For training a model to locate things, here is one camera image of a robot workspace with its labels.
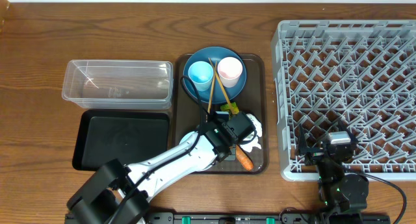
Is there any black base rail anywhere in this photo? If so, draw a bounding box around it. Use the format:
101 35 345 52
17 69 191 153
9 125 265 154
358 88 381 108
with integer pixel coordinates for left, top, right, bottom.
64 212 391 224

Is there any clear plastic bin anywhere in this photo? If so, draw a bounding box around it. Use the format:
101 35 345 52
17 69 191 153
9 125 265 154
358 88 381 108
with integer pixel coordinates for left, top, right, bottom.
62 60 174 110

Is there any orange carrot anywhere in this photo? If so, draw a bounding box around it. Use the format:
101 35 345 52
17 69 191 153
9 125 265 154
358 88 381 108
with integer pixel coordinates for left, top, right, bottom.
235 145 254 171

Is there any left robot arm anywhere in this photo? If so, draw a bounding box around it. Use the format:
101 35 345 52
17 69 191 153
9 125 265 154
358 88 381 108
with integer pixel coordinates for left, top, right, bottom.
66 112 262 223

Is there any right wooden chopstick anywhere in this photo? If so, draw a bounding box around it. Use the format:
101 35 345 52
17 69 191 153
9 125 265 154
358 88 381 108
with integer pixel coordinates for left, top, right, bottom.
215 65 231 105

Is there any grey dishwasher rack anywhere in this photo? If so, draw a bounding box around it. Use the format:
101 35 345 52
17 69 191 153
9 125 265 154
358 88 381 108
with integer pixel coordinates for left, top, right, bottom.
271 19 415 182

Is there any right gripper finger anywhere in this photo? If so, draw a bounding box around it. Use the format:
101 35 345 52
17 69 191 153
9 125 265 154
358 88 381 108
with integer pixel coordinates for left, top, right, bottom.
337 119 358 143
296 124 308 155

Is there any light blue bowl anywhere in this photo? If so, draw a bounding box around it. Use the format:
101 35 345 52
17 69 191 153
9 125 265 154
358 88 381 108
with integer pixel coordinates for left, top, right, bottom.
179 131 198 144

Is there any pink cup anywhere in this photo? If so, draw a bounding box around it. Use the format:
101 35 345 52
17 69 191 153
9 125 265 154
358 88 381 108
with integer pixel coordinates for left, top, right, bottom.
218 57 243 88

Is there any wooden chopstick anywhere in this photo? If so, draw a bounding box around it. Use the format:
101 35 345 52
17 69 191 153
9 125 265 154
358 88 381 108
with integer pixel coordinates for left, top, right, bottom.
207 58 217 114
215 65 231 105

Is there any white tissue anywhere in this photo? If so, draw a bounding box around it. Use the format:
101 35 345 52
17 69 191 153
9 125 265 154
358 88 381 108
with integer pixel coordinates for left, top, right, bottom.
239 114 263 153

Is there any yellow green snack wrapper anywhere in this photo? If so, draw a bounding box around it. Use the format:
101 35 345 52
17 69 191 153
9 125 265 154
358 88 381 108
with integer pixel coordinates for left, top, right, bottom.
220 102 240 119

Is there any left wooden chopstick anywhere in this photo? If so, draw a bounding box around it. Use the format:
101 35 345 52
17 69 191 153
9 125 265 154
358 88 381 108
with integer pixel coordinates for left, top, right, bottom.
207 58 217 114

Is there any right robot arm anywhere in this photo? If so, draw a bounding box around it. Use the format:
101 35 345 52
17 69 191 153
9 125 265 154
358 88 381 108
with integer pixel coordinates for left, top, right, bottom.
296 121 369 223

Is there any light blue cup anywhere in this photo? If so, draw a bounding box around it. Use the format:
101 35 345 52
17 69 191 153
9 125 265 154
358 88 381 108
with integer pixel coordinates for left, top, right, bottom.
188 61 214 92

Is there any brown serving tray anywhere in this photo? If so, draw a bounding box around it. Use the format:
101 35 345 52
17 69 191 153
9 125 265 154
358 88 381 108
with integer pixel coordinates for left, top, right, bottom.
172 54 268 175

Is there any black plastic tray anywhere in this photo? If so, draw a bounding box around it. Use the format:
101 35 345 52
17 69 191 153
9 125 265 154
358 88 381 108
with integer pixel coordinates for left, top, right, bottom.
72 110 170 171

